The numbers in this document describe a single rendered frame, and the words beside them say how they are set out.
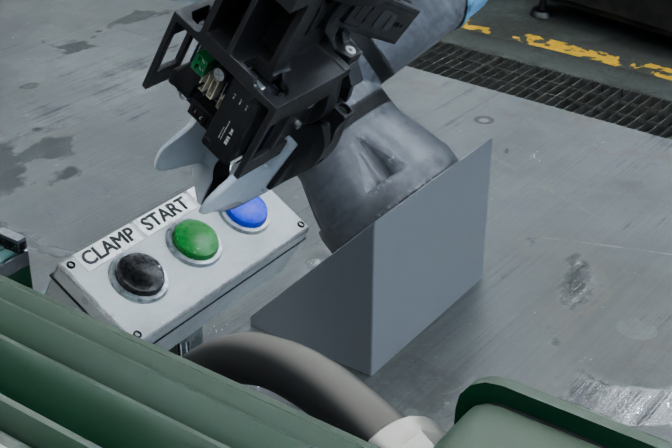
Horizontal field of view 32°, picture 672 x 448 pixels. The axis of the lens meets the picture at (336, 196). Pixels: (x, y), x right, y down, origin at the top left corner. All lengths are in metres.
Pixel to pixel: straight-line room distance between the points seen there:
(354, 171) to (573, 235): 0.33
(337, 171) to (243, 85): 0.52
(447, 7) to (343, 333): 0.31
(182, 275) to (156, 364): 0.56
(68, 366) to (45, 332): 0.01
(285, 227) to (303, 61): 0.23
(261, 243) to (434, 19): 0.40
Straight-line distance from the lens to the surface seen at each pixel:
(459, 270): 1.15
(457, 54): 4.04
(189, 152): 0.66
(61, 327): 0.16
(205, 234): 0.74
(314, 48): 0.59
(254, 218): 0.77
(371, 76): 1.10
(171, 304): 0.71
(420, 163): 1.06
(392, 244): 1.02
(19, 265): 1.05
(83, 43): 1.85
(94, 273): 0.71
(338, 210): 1.07
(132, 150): 1.48
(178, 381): 0.16
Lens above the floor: 1.44
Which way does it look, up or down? 28 degrees down
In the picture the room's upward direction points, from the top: straight up
